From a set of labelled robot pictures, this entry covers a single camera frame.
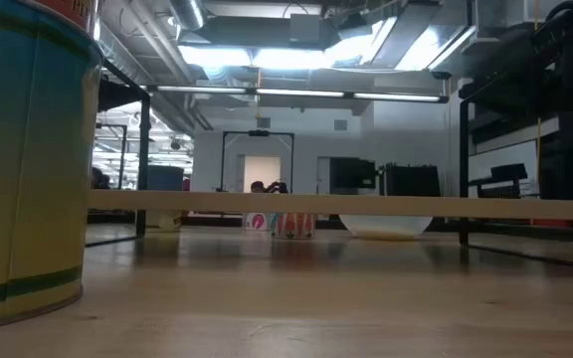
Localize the fresh sliced carrots can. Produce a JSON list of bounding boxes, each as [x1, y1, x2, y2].
[[271, 213, 317, 241]]

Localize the short salmon can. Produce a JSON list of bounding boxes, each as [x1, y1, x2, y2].
[[243, 212, 271, 232]]

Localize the yellow carrots can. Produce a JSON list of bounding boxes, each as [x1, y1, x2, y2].
[[0, 0, 105, 333]]

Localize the orange labelled tall can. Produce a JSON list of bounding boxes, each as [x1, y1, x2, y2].
[[31, 0, 102, 42]]

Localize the person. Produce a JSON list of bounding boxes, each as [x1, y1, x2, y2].
[[91, 167, 112, 191], [249, 180, 290, 195]]

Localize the black monitor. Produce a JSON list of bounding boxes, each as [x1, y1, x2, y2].
[[328, 157, 378, 190]]

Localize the LED light bar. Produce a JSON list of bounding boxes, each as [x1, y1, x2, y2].
[[142, 83, 451, 105]]

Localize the translucent plastic bowl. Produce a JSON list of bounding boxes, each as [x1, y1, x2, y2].
[[338, 214, 435, 243]]

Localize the black equipment case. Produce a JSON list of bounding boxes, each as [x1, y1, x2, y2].
[[384, 163, 442, 198]]

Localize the wooden shelf with black frame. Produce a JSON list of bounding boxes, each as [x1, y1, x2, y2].
[[85, 58, 573, 273]]

